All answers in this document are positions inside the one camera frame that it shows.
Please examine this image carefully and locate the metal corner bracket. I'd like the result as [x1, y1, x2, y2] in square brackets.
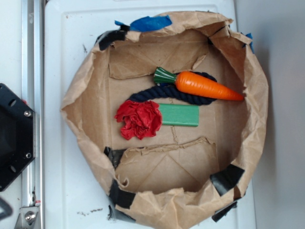
[14, 206, 40, 229]

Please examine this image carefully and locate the brown paper bag tray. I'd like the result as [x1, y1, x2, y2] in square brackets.
[61, 11, 269, 229]

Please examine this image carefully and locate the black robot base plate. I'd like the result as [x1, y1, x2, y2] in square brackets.
[0, 83, 34, 192]

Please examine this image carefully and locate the orange plastic toy carrot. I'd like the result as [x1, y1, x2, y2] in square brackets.
[154, 67, 244, 101]

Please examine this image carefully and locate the crumpled red paper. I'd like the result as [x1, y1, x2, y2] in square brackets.
[114, 100, 163, 140]

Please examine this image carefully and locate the green wooden block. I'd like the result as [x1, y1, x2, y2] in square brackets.
[159, 104, 199, 126]

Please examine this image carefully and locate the small blue tape piece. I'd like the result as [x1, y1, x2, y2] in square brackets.
[241, 32, 255, 54]

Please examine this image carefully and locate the dark blue rope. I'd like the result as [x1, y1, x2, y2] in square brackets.
[130, 72, 218, 106]

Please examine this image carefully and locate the aluminium frame rail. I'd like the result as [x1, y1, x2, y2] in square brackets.
[21, 0, 46, 229]

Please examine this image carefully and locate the black cable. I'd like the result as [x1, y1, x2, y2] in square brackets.
[0, 197, 13, 219]

